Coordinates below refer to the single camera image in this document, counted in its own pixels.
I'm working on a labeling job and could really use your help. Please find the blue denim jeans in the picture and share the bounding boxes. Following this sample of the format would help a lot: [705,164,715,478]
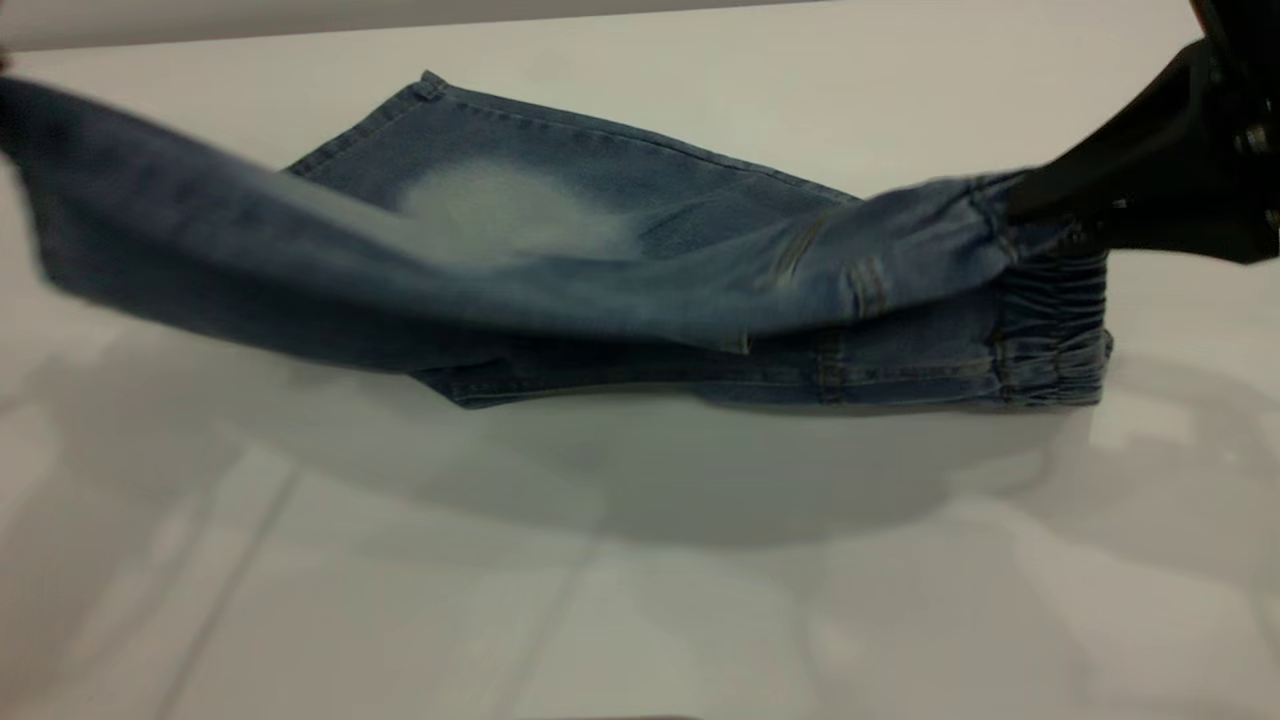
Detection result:
[0,70,1114,411]

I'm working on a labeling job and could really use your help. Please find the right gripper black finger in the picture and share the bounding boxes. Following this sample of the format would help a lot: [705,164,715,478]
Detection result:
[1085,198,1278,267]
[1005,38,1241,223]

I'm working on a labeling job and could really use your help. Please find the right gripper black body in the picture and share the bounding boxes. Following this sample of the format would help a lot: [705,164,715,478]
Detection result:
[1190,0,1280,238]

